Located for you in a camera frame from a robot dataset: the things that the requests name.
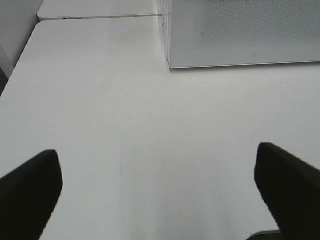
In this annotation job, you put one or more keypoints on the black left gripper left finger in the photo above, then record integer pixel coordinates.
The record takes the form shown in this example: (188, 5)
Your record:
(29, 195)

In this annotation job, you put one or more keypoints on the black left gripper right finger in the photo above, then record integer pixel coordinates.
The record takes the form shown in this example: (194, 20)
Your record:
(290, 188)

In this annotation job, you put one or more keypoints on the white microwave door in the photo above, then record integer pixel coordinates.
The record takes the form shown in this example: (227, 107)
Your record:
(213, 33)

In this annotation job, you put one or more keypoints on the white microwave oven body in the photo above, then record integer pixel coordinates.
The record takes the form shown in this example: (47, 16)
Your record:
(164, 8)

